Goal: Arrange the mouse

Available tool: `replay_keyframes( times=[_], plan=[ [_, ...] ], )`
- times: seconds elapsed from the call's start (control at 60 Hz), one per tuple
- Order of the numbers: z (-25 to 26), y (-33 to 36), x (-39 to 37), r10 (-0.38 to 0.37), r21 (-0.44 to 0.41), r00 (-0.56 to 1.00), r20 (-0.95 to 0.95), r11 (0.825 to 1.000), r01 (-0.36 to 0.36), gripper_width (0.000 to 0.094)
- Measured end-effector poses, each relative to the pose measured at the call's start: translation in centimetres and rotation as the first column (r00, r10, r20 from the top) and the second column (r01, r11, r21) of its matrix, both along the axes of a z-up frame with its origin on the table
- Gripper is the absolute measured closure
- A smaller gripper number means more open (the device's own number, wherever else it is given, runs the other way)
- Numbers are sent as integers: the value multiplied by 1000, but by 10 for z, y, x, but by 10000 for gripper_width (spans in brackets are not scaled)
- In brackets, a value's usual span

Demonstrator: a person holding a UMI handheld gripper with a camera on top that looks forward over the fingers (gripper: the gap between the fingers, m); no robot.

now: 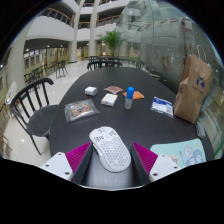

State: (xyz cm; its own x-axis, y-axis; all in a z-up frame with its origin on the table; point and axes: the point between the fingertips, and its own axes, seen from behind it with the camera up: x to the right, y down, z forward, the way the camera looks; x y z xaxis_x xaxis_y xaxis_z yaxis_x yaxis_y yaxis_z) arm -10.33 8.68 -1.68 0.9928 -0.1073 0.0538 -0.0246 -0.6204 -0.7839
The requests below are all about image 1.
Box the small blue-capped clear bottle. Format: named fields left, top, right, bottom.
left=124, top=86, right=136, bottom=111

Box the grey flat pouch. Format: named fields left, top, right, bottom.
left=195, top=119, right=208, bottom=140

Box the flat white square box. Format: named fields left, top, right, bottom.
left=100, top=93, right=119, bottom=108

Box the black chair behind table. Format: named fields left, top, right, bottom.
left=86, top=59, right=124, bottom=72

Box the orange flat packet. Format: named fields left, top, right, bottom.
left=122, top=90, right=146, bottom=101

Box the blue and white packet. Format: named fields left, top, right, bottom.
left=150, top=96, right=175, bottom=119

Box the small white box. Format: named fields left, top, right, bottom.
left=84, top=86, right=99, bottom=97

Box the brown paper bag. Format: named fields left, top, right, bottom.
left=172, top=44, right=214, bottom=125

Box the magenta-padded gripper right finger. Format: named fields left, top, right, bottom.
left=130, top=142, right=183, bottom=186

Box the group of dark chairs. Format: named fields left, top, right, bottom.
left=23, top=59, right=70, bottom=85

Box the brown flat packet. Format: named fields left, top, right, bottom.
left=103, top=85, right=124, bottom=95

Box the clear bag with cookie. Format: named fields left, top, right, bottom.
left=64, top=98, right=101, bottom=124

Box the black wooden spindle chair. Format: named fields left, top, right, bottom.
left=9, top=77, right=61, bottom=156

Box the green potted plant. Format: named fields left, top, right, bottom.
left=99, top=29, right=127, bottom=58

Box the white perforated computer mouse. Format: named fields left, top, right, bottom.
left=88, top=125, right=132, bottom=174

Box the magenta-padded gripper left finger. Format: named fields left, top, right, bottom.
left=39, top=141, right=95, bottom=186

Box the pale green cartoon mouse pad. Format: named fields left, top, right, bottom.
left=149, top=138, right=207, bottom=169

